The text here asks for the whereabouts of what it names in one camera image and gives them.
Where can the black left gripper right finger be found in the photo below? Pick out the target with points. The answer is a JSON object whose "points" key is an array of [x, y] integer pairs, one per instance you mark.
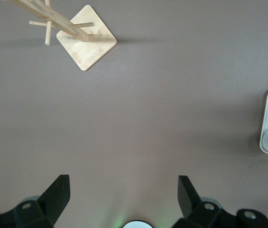
{"points": [[188, 199]]}

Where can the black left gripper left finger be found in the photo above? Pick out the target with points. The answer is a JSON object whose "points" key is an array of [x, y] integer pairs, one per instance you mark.
{"points": [[53, 197]]}

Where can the wooden cup stand with pegs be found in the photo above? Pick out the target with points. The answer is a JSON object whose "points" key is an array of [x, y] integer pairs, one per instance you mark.
{"points": [[88, 47]]}

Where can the brown table mat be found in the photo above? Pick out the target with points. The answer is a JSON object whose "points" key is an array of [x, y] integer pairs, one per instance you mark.
{"points": [[133, 118]]}

